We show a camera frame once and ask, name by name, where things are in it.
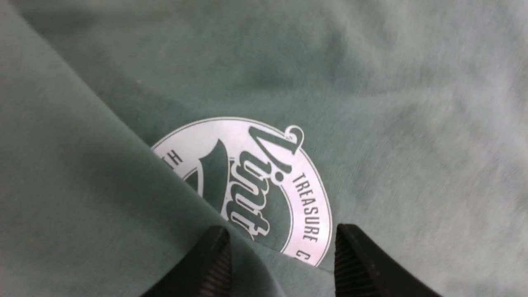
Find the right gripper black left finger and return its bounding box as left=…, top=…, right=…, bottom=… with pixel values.
left=143, top=226, right=232, bottom=297

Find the green long sleeve shirt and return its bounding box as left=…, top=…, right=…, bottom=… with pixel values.
left=1, top=0, right=527, bottom=297

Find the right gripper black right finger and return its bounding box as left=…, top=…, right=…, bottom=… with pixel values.
left=334, top=224, right=439, bottom=297

